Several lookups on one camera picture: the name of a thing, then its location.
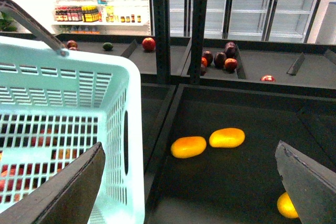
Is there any white grocery shelf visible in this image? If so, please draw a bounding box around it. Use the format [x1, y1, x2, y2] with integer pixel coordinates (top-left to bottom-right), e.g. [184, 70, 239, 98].
[48, 0, 152, 36]

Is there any glass door refrigerator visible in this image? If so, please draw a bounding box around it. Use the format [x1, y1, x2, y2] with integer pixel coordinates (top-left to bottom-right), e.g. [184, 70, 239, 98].
[167, 0, 330, 43]

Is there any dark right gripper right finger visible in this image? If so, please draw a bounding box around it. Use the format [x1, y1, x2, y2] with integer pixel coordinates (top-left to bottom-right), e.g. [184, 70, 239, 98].
[275, 141, 335, 223]

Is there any dark avocado on shelf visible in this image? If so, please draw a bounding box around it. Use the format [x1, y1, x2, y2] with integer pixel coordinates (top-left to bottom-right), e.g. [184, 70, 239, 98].
[102, 42, 113, 51]

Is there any red orange apple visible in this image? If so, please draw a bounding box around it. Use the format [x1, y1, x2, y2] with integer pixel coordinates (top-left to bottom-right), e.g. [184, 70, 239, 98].
[224, 58, 238, 72]

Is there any dark purple fruit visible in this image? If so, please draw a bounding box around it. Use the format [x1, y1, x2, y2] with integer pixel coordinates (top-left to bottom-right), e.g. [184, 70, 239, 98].
[214, 52, 227, 69]

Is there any red apple on shelf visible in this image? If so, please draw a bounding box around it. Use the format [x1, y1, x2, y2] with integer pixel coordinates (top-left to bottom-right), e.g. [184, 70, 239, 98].
[142, 37, 156, 52]

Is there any yellow mango left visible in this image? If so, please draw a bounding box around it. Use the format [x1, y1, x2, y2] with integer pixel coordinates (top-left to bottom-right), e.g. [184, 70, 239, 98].
[170, 136, 207, 159]

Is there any yellow mango near corner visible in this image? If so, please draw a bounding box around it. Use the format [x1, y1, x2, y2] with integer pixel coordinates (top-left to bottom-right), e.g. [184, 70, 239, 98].
[277, 192, 299, 219]

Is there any light blue plastic basket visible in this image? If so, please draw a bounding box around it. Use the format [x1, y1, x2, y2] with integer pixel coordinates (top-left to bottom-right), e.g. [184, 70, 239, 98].
[1, 0, 145, 223]

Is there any yellow mango right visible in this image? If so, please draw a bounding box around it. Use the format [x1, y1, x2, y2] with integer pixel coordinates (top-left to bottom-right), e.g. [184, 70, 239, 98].
[209, 127, 245, 148]

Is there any red apple far right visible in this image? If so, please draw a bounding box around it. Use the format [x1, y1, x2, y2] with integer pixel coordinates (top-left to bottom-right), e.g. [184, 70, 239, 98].
[260, 75, 276, 82]

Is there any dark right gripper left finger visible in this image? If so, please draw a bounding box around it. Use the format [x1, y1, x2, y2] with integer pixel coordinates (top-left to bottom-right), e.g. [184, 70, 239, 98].
[1, 142, 106, 223]

